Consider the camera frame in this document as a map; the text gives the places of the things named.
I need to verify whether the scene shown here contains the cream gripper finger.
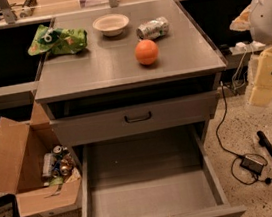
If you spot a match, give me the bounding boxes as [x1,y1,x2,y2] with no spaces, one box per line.
[246,46,272,109]

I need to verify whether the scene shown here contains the orange fruit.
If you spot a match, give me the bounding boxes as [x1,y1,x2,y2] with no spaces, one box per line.
[134,39,158,66]

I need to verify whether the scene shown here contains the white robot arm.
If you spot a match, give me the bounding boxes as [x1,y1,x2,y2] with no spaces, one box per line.
[245,0,272,109]

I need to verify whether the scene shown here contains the grey drawer cabinet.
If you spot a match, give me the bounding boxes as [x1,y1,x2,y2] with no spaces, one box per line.
[24,0,250,217]

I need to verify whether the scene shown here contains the closed grey top drawer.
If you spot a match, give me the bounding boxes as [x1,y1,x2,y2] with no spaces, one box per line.
[50,91,218,147]

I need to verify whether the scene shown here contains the open grey middle drawer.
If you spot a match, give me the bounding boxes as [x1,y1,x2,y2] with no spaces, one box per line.
[81,126,246,217]

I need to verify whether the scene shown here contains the white power strip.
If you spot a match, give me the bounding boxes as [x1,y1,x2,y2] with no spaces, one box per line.
[234,40,265,52]

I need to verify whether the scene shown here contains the crushed silver soda can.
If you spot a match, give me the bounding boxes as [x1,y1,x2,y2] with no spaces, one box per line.
[136,17,170,41]

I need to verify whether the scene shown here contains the white paper bowl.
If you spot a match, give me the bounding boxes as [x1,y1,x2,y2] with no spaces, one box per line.
[92,13,130,37]

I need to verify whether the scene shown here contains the green chip bag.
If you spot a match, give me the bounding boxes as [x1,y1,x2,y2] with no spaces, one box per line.
[28,25,88,56]

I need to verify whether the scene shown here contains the cardboard box with trash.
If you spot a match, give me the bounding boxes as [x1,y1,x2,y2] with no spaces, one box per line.
[0,103,81,217]

